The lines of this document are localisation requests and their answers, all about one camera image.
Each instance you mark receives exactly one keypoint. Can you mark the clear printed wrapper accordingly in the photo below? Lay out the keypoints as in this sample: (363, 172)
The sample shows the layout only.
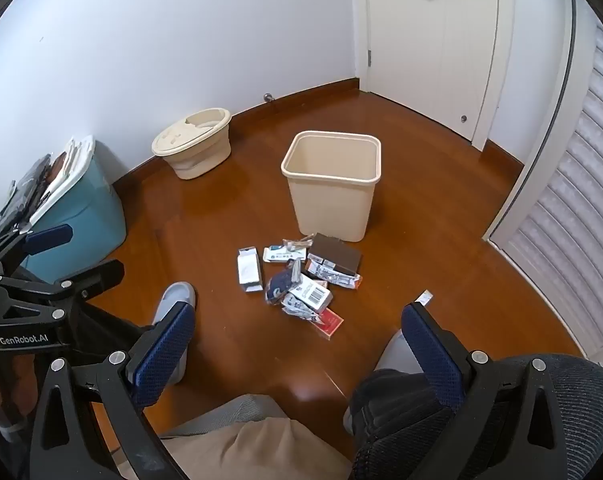
(331, 274)

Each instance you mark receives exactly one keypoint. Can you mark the beige round mop bucket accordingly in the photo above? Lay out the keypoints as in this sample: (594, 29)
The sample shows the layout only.
(196, 155)

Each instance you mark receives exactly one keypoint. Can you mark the white barcode box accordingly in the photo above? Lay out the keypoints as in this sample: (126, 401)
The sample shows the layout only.
(311, 294)

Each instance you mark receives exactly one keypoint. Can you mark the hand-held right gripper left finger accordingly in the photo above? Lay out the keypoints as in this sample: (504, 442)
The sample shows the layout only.
(164, 345)

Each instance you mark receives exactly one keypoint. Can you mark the grey slipper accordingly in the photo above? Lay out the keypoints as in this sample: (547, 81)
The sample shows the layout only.
(179, 294)
(396, 355)

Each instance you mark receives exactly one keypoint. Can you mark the white and blue packet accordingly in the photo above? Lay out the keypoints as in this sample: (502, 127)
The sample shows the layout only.
(279, 254)

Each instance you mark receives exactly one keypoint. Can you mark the crinkled plastic wrapper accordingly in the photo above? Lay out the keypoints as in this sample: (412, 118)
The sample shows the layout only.
(297, 309)

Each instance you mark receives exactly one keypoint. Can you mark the white cardboard box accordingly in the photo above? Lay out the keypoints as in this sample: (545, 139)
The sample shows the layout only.
(249, 270)

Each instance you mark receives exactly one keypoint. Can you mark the brown cardboard box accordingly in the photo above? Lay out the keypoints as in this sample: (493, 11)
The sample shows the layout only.
(336, 255)

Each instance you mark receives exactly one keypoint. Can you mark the white louvered closet door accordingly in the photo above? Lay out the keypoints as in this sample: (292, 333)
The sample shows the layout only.
(581, 200)

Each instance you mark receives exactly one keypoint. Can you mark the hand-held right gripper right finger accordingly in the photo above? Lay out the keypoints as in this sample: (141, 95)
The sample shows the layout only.
(431, 350)

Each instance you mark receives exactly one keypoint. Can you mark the beige plastic waste bin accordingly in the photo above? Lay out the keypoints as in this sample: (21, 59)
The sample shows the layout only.
(331, 200)

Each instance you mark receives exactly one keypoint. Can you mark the dark blue pouch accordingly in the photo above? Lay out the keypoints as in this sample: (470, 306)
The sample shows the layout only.
(279, 285)

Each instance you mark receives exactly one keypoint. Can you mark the red cardboard box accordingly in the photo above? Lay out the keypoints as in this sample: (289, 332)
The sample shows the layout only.
(330, 324)

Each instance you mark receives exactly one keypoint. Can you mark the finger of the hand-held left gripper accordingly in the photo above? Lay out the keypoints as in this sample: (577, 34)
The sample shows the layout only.
(46, 237)
(101, 274)

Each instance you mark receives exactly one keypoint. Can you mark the dark cloth pile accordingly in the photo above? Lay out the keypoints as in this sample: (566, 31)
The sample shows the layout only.
(28, 190)

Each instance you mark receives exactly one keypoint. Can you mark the blue storage box white lid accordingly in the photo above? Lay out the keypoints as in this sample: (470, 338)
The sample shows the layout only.
(86, 220)

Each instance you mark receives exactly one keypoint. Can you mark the small grey packet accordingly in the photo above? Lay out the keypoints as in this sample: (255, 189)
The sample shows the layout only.
(295, 270)

